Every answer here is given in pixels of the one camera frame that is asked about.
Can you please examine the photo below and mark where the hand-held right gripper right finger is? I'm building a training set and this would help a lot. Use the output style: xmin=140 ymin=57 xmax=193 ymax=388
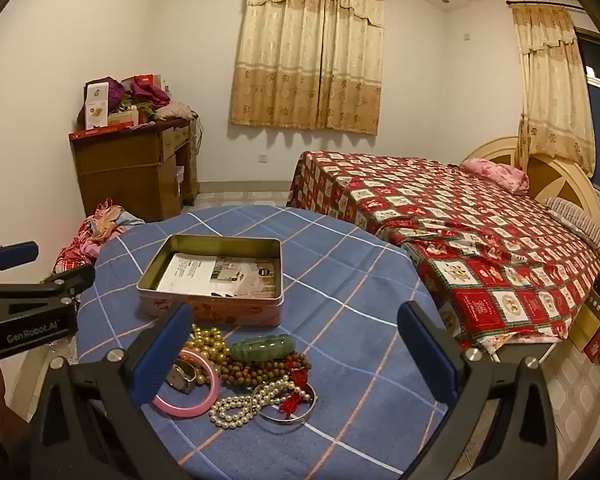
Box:
xmin=396 ymin=301 xmax=573 ymax=480

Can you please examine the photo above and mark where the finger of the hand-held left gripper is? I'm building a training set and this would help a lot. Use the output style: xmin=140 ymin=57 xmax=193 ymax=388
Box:
xmin=0 ymin=262 xmax=97 ymax=313
xmin=0 ymin=241 xmax=40 ymax=275

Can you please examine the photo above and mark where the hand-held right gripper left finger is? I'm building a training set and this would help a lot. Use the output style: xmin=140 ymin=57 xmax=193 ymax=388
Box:
xmin=29 ymin=302 xmax=196 ymax=480

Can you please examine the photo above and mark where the silver wristwatch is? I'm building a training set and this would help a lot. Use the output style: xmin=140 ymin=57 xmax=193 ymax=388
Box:
xmin=165 ymin=360 xmax=201 ymax=394

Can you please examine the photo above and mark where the gold pearl necklace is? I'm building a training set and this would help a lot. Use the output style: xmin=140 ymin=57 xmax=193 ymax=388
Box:
xmin=182 ymin=324 xmax=232 ymax=367

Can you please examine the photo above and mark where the pink bangle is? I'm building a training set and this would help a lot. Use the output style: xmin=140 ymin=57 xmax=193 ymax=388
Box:
xmin=152 ymin=350 xmax=221 ymax=418

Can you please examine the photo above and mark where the pink rectangular tin box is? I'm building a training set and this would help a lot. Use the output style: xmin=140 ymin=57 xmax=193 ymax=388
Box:
xmin=136 ymin=234 xmax=285 ymax=326

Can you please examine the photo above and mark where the white pearl necklace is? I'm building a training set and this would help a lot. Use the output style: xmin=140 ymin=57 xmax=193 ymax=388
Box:
xmin=209 ymin=375 xmax=301 ymax=430

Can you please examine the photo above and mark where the brown wooden bead bracelet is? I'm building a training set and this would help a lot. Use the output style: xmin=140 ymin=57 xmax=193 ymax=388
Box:
xmin=217 ymin=355 xmax=301 ymax=389

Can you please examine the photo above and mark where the green jade bracelet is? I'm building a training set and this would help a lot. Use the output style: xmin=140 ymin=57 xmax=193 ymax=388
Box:
xmin=230 ymin=334 xmax=295 ymax=362

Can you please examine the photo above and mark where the red bead tassel bracelet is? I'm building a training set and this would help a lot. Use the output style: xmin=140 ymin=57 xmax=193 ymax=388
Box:
xmin=277 ymin=352 xmax=314 ymax=417

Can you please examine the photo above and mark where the silver bangle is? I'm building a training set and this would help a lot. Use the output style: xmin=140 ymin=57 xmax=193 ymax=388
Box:
xmin=252 ymin=380 xmax=319 ymax=427

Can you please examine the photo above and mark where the pile of colourful clothes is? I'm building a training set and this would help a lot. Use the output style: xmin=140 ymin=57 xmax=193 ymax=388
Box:
xmin=55 ymin=199 xmax=146 ymax=277

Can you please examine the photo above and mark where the white printed booklet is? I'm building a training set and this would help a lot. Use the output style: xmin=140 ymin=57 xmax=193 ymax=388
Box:
xmin=156 ymin=253 xmax=277 ymax=301

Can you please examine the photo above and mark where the blue plaid tablecloth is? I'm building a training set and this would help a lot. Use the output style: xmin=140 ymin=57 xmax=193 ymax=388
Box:
xmin=75 ymin=205 xmax=462 ymax=480

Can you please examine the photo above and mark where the bed with red quilt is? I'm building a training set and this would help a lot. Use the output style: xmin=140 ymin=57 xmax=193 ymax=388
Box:
xmin=286 ymin=150 xmax=600 ymax=352

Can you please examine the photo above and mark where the brown wooden desk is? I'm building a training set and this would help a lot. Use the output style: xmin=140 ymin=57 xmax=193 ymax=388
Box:
xmin=69 ymin=119 xmax=201 ymax=223

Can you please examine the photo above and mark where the flat red box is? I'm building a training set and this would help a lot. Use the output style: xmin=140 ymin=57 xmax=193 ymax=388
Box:
xmin=69 ymin=127 xmax=132 ymax=140

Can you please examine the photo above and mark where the yellow and red box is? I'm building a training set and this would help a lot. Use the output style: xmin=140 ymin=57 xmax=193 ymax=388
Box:
xmin=570 ymin=300 xmax=600 ymax=362

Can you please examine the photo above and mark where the tall white carton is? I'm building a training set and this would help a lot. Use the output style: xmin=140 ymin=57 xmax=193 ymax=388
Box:
xmin=84 ymin=81 xmax=110 ymax=130

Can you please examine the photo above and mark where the pink floral pillow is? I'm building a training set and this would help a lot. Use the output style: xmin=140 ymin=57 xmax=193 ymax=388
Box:
xmin=460 ymin=157 xmax=530 ymax=197

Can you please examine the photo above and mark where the small purple cloth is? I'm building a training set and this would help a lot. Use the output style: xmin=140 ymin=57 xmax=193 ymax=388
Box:
xmin=108 ymin=76 xmax=127 ymax=111

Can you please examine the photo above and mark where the striped pillow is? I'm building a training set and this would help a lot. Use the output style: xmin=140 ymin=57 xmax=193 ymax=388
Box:
xmin=542 ymin=196 xmax=600 ymax=251

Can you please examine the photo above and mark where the pink quilted cloth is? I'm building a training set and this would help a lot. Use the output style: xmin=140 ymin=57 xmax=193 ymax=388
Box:
xmin=152 ymin=101 xmax=196 ymax=122

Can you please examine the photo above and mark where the large purple cloth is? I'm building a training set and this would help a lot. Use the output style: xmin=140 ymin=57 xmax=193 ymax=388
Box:
xmin=130 ymin=79 xmax=171 ymax=109

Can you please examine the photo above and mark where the cream wooden headboard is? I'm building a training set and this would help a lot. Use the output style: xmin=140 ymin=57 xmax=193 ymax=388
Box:
xmin=460 ymin=135 xmax=600 ymax=241

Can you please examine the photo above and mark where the narrow beige patterned curtain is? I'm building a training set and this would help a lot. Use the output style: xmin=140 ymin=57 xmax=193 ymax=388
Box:
xmin=510 ymin=2 xmax=596 ymax=178

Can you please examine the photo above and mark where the wide beige patterned curtain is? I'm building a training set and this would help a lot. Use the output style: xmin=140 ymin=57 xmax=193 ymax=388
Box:
xmin=230 ymin=0 xmax=386 ymax=136

